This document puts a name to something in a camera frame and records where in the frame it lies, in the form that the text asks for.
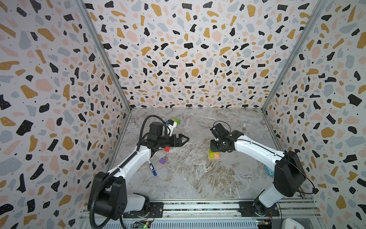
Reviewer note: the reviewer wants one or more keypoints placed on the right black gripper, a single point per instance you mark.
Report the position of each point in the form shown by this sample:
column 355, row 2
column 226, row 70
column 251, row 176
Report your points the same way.
column 220, row 134

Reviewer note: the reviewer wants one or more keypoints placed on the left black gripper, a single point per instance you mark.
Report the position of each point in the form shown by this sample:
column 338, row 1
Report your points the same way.
column 178, row 143

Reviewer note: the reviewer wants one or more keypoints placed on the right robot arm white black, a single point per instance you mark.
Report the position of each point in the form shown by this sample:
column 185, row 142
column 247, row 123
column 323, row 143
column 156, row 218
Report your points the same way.
column 289, row 174

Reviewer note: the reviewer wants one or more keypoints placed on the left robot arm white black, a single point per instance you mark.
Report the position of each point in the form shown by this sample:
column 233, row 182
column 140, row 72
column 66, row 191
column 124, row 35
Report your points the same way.
column 109, row 198

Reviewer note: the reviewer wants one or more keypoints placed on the purple cube block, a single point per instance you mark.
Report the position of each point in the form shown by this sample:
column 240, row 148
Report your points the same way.
column 162, row 161

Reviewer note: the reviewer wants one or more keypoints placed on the green snack packet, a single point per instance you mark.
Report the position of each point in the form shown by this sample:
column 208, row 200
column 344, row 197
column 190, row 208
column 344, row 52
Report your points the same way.
column 176, row 120

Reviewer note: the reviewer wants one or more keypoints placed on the blue marker pen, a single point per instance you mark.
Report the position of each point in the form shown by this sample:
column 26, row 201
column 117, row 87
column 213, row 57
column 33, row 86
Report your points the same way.
column 152, row 168

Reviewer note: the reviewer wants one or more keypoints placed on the blue monster toy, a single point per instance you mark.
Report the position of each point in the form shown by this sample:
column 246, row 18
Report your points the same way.
column 269, row 171

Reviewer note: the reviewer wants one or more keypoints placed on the white object bottom right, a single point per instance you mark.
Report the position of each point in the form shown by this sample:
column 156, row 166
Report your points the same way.
column 291, row 224

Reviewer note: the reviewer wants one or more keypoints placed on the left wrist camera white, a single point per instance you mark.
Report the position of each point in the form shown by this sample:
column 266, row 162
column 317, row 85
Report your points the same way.
column 171, row 125

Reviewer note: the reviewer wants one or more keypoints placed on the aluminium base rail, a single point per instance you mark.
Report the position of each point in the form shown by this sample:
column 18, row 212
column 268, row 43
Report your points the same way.
column 219, row 214

